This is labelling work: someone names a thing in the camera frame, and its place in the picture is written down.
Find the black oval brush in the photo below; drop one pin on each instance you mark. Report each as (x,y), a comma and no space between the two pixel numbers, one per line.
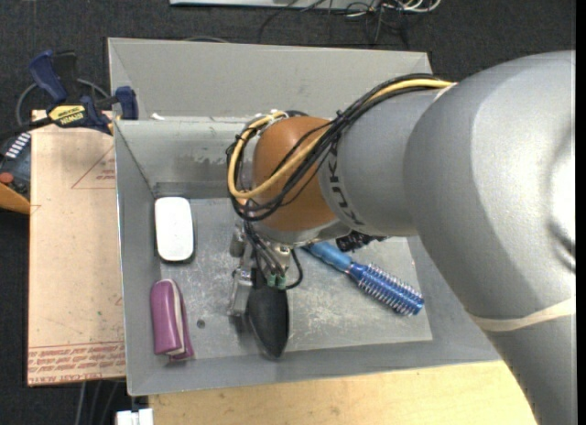
(270,318)

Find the brown cardboard board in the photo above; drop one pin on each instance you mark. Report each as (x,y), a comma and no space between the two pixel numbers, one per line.
(73,240)

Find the white computer mouse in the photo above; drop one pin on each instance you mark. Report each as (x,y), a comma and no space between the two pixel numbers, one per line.
(174,228)

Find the grey metal bin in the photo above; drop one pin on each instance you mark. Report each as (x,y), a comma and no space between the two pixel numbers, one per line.
(220,79)

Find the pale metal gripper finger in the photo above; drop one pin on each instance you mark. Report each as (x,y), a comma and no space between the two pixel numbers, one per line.
(240,295)

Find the blue round hair brush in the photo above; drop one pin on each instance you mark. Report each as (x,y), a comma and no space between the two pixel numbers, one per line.
(366,276)

